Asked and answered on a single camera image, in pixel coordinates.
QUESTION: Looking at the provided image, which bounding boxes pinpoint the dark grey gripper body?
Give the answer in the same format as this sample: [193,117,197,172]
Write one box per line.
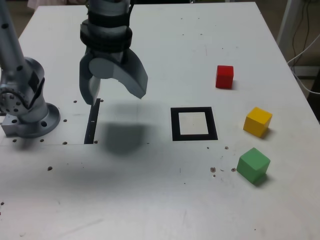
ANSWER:
[84,47,131,65]

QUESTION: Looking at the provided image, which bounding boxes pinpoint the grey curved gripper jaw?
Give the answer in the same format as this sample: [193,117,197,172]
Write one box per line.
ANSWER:
[88,48,149,101]
[79,53,102,106]

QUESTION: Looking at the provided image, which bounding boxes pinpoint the red cube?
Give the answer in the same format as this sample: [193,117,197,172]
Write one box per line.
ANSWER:
[215,65,235,89]

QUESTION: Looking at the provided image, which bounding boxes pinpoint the yellow cube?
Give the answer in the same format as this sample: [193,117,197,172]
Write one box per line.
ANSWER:
[242,106,273,139]

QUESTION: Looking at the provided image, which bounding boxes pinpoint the green cube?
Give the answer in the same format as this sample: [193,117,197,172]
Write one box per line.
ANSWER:
[236,147,271,187]

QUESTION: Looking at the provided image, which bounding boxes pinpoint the black tape square outline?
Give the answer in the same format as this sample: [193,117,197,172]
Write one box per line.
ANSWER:
[170,106,219,142]

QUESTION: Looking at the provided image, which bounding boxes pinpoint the black tape strip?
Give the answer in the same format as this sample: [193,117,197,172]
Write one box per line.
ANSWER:
[83,98,101,145]

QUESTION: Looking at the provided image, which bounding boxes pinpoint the white cable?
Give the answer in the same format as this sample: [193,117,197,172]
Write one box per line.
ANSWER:
[287,34,320,95]

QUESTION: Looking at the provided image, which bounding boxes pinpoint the white upright post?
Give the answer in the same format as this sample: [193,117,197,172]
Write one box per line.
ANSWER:
[275,0,299,50]

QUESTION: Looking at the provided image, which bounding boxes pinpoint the thin black hanging cable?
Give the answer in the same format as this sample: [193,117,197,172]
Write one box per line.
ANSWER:
[291,0,312,60]

